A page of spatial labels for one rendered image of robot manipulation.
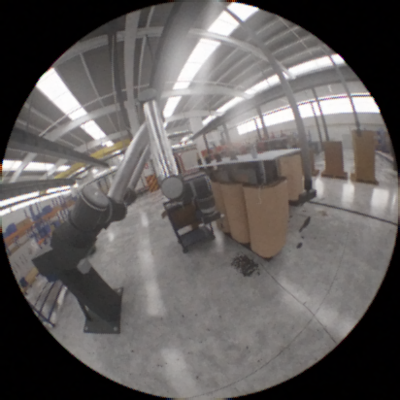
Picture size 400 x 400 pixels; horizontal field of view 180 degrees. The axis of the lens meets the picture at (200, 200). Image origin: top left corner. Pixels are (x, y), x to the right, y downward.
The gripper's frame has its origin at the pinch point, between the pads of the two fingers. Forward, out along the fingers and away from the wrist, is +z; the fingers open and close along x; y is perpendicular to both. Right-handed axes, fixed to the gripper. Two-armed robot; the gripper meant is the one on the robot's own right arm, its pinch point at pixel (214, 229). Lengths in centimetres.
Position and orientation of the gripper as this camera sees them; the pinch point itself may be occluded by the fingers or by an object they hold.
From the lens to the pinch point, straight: 94.1
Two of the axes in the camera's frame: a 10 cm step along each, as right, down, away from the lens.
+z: 2.8, 9.1, 3.0
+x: 9.0, -3.6, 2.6
